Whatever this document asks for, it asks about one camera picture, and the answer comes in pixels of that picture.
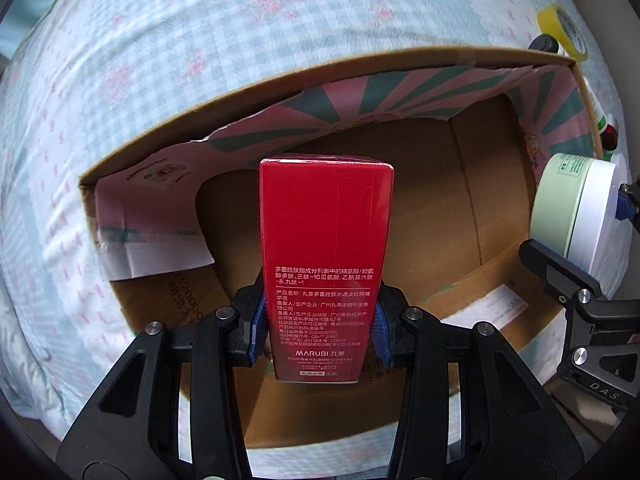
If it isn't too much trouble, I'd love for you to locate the pale green jar white lid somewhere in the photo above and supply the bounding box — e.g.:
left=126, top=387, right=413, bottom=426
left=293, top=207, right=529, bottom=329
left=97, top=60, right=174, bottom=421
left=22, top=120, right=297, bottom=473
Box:
left=529, top=153, right=629, bottom=276

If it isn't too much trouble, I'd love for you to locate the white pill bottle green label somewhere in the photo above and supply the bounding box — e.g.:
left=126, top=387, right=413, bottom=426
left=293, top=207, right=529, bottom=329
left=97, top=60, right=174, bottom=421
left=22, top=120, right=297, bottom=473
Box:
left=585, top=79, right=618, bottom=154

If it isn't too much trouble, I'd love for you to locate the yellow tape roll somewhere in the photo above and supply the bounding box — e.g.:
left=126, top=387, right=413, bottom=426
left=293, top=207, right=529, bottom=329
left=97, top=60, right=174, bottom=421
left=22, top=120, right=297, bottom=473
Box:
left=536, top=4, right=589, bottom=62

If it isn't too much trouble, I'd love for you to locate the cardboard box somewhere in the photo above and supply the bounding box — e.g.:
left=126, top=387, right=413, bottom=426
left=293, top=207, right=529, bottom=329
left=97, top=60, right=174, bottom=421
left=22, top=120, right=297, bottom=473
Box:
left=80, top=48, right=601, bottom=452

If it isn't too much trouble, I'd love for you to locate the red carton box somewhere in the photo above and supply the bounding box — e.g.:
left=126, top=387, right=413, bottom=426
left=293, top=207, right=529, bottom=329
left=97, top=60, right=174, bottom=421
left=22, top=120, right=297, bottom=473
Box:
left=259, top=155, right=394, bottom=384

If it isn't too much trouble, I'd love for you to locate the white jar black lid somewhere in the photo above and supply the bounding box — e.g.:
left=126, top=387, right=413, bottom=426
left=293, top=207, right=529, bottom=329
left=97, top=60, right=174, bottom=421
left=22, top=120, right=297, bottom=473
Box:
left=528, top=34, right=561, bottom=55

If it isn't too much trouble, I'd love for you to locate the light blue bed sheet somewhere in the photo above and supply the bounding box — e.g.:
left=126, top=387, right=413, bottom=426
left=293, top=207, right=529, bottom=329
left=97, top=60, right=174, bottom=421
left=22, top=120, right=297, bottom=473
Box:
left=1, top=0, right=622, bottom=438

